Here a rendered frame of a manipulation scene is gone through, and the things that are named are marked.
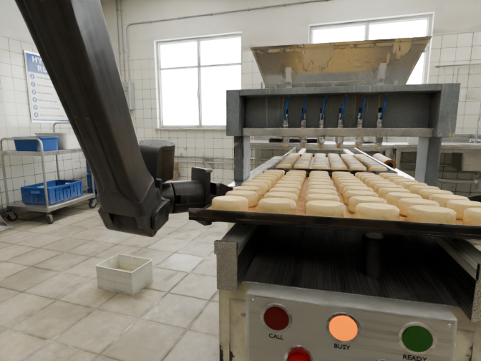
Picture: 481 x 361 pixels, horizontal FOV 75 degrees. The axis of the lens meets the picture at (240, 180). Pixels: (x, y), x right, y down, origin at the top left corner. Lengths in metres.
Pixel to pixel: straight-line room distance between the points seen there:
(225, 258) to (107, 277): 1.93
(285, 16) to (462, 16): 1.99
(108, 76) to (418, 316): 0.42
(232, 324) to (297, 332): 0.10
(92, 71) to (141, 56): 5.12
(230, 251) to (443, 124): 0.88
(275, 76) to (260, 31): 3.52
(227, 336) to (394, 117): 0.91
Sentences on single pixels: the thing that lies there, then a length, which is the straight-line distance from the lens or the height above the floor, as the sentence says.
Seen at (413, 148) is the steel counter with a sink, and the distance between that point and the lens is 3.65.
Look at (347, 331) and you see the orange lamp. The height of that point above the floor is 0.81.
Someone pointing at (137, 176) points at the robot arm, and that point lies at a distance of 0.42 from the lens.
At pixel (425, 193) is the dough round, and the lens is 0.61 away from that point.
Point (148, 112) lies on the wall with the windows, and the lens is 5.29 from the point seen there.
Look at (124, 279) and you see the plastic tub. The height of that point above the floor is 0.10.
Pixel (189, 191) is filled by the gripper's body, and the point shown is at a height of 0.94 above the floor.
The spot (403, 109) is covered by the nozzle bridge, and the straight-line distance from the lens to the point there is 1.20.
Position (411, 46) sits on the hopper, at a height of 1.29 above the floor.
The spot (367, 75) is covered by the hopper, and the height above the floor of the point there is 1.22.
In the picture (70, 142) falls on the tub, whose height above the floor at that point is 0.87.
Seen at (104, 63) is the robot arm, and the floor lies 1.11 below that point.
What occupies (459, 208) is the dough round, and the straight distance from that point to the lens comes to 0.50.
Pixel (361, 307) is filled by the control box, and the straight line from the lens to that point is 0.43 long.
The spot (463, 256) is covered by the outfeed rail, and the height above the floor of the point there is 0.90.
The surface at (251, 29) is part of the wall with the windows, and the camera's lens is 4.73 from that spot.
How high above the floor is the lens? 1.05
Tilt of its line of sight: 9 degrees down
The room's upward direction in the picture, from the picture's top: straight up
